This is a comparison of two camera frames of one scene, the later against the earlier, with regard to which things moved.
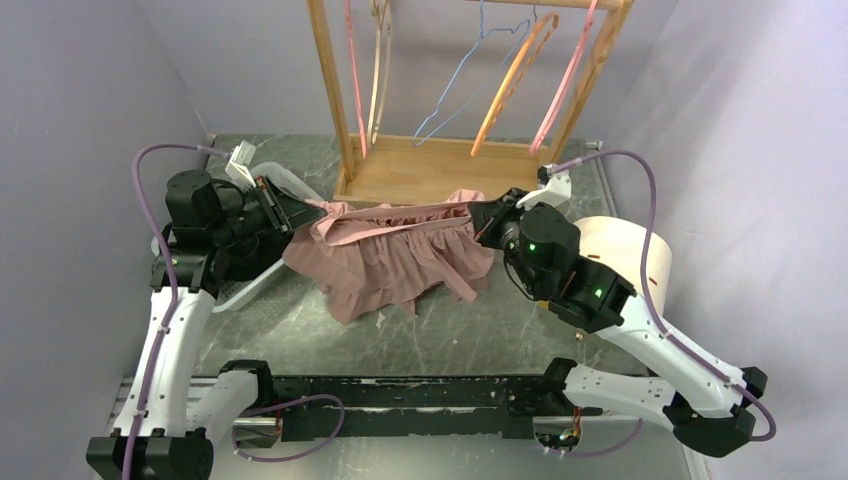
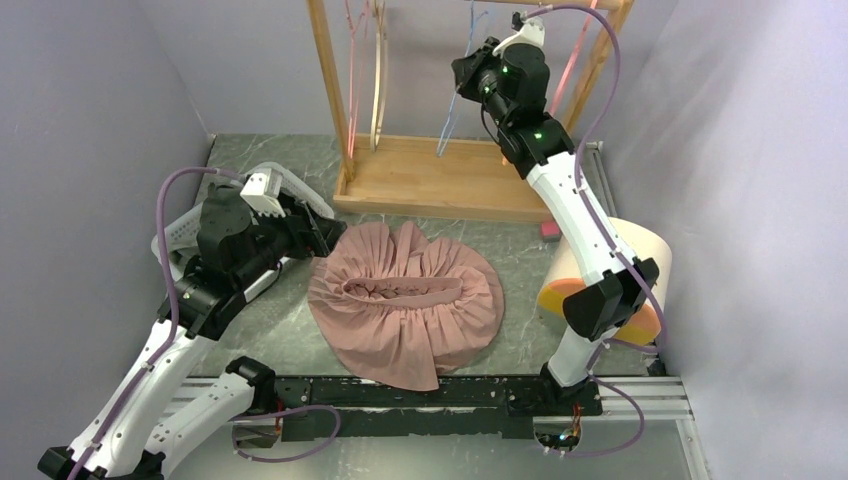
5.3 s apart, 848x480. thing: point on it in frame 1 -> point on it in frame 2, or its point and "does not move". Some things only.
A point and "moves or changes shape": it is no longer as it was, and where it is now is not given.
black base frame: (417, 408) does not move
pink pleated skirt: (372, 258) moves or changes shape
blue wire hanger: (482, 34) -> (450, 122)
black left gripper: (285, 211) -> (310, 233)
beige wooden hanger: (382, 64) does not move
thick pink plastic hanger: (563, 80) does not move
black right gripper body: (491, 229) -> (479, 80)
